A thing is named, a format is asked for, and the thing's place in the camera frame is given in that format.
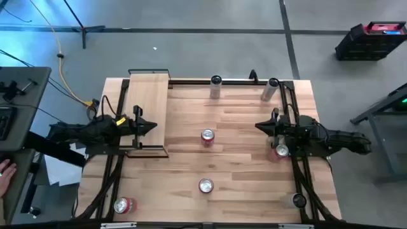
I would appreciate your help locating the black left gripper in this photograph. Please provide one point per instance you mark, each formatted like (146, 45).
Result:
(128, 125)

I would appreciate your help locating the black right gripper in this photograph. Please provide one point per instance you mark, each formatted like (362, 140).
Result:
(280, 127)

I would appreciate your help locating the red soda can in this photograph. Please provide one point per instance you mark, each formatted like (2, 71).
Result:
(207, 137)
(281, 151)
(206, 185)
(124, 205)

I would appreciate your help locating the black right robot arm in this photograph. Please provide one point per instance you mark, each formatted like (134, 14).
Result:
(334, 140)

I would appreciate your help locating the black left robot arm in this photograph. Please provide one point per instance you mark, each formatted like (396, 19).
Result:
(86, 133)

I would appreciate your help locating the yellow tape tag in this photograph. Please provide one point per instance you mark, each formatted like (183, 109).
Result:
(121, 121)

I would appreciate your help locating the small dark clamp knob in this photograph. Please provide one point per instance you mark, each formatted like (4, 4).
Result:
(253, 75)

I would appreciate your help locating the black desk support bar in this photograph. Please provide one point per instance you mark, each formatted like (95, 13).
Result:
(54, 149)

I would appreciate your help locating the white paper sheets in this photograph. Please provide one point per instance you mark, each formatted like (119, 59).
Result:
(62, 171)

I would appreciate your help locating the black tripod stand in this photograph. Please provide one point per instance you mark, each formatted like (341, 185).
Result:
(84, 30)

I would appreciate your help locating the dark grey side table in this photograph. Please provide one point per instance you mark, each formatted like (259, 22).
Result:
(380, 108)

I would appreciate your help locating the black tool case red top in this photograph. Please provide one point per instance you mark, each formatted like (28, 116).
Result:
(359, 47)

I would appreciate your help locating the black clamp tool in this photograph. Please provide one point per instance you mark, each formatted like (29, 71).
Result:
(12, 90)

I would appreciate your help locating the black keyboard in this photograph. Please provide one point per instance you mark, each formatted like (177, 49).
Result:
(6, 124)

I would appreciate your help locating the black caster wheel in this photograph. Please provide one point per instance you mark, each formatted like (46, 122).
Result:
(35, 211)

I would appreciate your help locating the person's hand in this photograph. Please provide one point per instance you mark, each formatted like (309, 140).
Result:
(6, 176)

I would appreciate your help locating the wooden shelf black metal frame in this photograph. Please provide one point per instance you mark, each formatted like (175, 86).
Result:
(149, 92)

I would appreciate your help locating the black aluminium frame rail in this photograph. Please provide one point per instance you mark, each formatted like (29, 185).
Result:
(118, 173)
(197, 82)
(295, 178)

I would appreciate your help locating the silver bracket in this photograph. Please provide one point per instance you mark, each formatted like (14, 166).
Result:
(295, 226)
(118, 225)

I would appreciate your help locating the black frame beam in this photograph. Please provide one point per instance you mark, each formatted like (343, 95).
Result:
(178, 226)

